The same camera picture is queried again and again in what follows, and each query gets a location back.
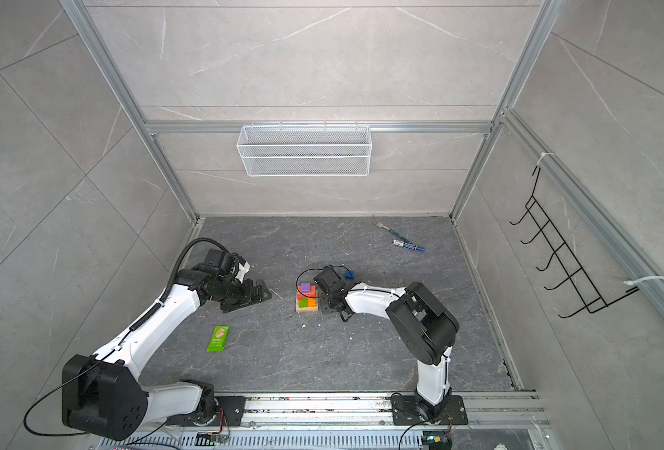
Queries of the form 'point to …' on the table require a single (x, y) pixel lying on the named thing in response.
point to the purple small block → (306, 287)
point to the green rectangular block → (302, 304)
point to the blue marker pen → (408, 245)
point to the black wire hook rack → (562, 255)
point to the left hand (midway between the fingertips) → (258, 292)
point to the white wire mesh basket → (305, 151)
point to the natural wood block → (307, 308)
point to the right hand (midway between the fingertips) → (330, 299)
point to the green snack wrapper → (218, 338)
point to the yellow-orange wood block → (311, 302)
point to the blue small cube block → (350, 274)
